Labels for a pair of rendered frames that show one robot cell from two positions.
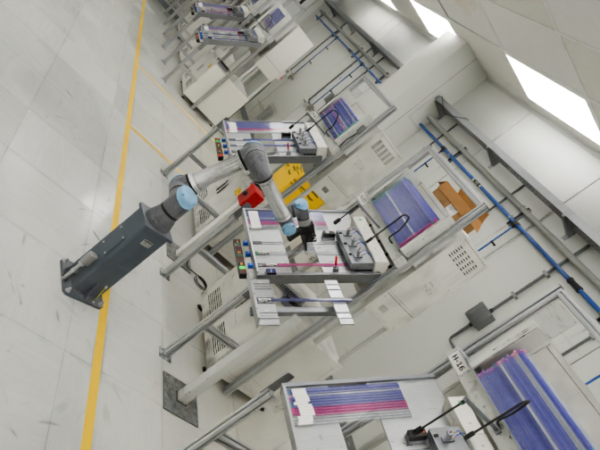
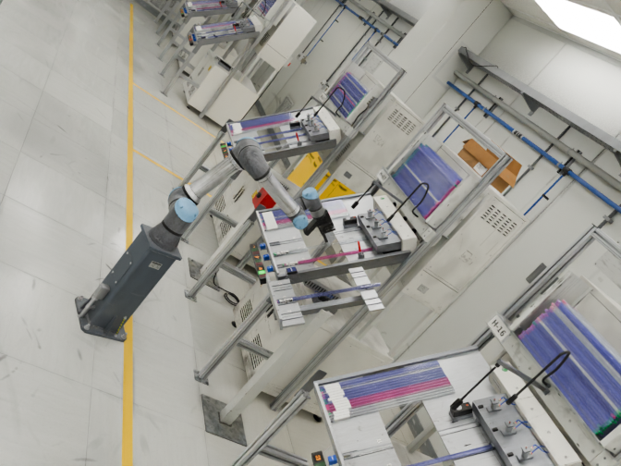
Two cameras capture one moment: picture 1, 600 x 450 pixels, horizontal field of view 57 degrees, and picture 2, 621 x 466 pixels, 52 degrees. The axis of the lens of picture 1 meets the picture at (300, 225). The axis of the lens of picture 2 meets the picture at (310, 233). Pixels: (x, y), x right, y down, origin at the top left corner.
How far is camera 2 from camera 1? 0.29 m
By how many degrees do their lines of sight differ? 5
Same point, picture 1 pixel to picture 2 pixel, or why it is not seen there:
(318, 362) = (366, 359)
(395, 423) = (437, 402)
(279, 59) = (283, 44)
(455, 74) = (476, 18)
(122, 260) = (135, 287)
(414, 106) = (437, 64)
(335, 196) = (359, 180)
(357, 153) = (373, 128)
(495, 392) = (539, 350)
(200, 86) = (203, 91)
